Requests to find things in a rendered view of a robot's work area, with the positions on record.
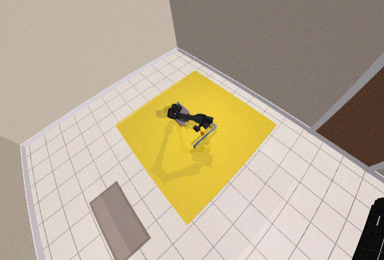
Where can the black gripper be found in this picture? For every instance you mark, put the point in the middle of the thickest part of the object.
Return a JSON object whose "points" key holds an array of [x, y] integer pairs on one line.
{"points": [[197, 128]]}

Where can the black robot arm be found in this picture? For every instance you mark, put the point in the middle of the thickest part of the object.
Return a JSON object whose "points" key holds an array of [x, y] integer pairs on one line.
{"points": [[198, 118]]}

